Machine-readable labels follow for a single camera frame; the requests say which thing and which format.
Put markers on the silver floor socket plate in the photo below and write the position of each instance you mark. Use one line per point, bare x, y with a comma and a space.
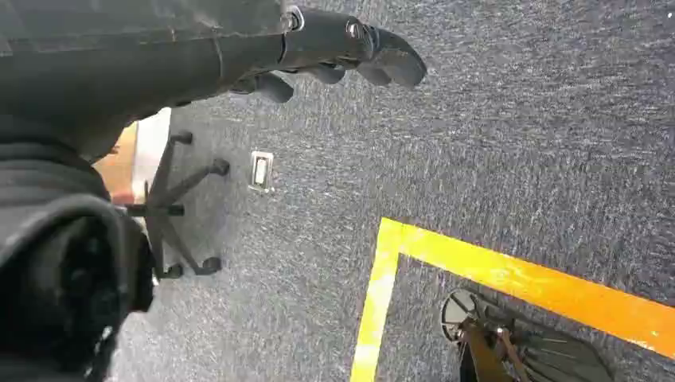
261, 171

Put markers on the black office chair base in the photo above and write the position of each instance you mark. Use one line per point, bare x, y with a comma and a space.
158, 211

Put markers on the orange panel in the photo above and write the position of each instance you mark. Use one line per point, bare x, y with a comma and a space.
120, 168

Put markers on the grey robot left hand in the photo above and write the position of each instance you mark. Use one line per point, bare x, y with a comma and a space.
137, 58

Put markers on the yellow floor tape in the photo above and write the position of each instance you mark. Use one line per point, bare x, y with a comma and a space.
390, 240

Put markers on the ribbed grey left arm sleeve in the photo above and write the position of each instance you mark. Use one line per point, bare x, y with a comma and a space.
37, 171

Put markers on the white panel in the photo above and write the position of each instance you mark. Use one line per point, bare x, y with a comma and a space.
150, 147

